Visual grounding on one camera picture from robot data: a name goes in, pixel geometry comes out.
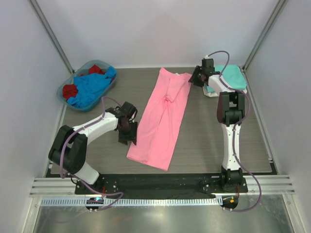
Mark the blue plastic basket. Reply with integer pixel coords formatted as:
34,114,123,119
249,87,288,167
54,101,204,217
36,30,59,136
56,60,118,112

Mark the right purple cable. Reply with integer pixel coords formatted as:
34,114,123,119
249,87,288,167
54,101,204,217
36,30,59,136
205,50,262,213

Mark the white folded t shirt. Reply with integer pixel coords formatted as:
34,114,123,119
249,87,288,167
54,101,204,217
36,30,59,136
203,85,237,98

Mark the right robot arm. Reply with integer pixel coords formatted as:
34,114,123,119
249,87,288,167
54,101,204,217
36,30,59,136
189,56,248,193

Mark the purple cable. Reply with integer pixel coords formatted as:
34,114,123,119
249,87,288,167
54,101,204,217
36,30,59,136
59,96,124,211
205,50,262,213

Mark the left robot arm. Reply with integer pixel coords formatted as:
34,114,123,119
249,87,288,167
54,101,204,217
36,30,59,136
48,102,138,194

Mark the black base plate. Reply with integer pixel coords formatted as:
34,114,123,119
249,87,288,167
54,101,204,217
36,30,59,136
90,172,248,199

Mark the pink t shirt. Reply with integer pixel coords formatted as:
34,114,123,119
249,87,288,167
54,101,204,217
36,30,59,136
127,68,191,171

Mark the right aluminium frame post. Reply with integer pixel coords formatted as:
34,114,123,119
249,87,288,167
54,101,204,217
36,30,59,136
242,0,288,73

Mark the red t shirt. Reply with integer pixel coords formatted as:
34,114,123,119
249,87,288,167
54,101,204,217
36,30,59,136
62,65,105,101

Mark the blue t shirt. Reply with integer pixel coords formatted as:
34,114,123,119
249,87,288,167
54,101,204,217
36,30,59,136
66,66,116,110

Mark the slotted cable duct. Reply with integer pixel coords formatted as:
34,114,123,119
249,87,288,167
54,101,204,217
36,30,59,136
40,196,223,207

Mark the teal folded t shirt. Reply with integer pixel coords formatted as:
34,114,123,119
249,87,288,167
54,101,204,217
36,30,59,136
205,64,246,93

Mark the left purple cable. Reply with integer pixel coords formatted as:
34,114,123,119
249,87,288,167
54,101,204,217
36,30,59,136
59,96,124,211

